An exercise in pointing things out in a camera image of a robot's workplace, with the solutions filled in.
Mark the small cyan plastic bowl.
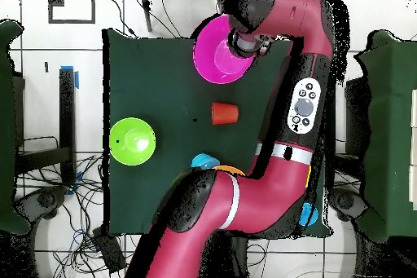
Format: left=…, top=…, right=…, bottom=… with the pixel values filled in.
left=191, top=152, right=222, bottom=170

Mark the gray pedestal foot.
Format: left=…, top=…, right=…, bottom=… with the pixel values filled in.
left=14, top=185, right=68, bottom=223
left=328, top=188, right=371, bottom=223

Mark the light blue plastic cup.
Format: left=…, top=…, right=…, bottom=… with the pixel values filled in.
left=298, top=201, right=319, bottom=227

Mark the black metal table frame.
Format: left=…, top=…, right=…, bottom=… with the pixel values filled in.
left=14, top=67, right=77, bottom=188
left=331, top=73, right=371, bottom=191

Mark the magenta pink plastic bowl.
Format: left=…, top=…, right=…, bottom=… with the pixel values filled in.
left=191, top=13, right=258, bottom=86

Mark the tangle of floor cables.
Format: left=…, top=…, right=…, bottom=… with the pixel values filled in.
left=15, top=135, right=144, bottom=278

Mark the green cloth covered side table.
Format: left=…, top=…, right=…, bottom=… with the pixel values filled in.
left=0, top=19, right=32, bottom=236
left=354, top=29, right=417, bottom=243

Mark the red-orange plastic cup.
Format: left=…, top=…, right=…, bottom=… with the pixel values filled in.
left=210, top=102, right=240, bottom=126

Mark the orange plastic bowl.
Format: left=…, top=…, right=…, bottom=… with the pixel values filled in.
left=211, top=165, right=246, bottom=177

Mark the lime green plastic bowl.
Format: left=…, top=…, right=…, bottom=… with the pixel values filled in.
left=108, top=117, right=157, bottom=166

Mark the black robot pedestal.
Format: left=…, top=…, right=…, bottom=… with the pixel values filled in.
left=198, top=232, right=252, bottom=278

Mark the white boxes stack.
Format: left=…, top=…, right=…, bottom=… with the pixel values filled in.
left=408, top=87, right=417, bottom=211

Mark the dark green tablecloth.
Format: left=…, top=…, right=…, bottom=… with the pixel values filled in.
left=101, top=28, right=338, bottom=238

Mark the blue tape strip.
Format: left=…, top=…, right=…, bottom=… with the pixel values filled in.
left=59, top=64, right=80, bottom=90

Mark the black cable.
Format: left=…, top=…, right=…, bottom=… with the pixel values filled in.
left=104, top=0, right=138, bottom=38

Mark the black power brick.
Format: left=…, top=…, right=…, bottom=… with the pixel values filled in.
left=90, top=226, right=127, bottom=275

